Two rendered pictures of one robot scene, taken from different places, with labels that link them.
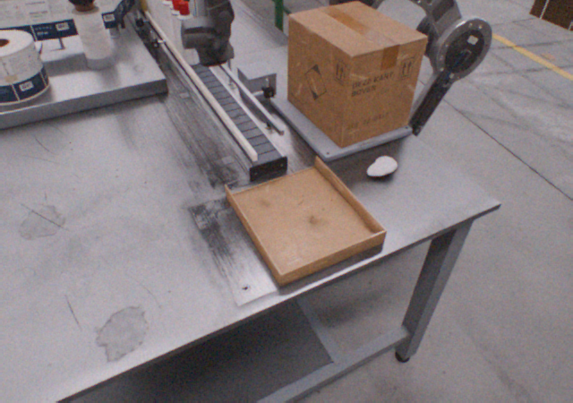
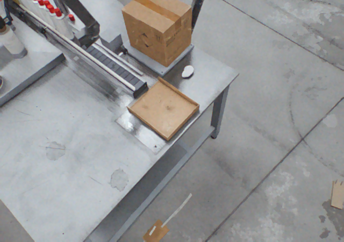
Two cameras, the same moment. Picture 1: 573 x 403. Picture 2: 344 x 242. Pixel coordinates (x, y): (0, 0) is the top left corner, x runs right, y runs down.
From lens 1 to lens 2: 0.59 m
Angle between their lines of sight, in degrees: 20
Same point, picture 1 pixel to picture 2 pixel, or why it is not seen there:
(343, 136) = (166, 62)
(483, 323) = (244, 108)
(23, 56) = not seen: outside the picture
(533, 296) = (262, 88)
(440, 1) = not seen: outside the picture
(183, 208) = (112, 121)
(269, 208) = (148, 108)
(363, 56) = (167, 30)
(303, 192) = (159, 96)
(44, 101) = (8, 89)
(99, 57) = (20, 51)
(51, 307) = (86, 182)
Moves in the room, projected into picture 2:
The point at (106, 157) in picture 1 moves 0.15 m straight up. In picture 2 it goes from (61, 108) to (49, 93)
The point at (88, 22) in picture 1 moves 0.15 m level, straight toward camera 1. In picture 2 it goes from (7, 37) to (22, 50)
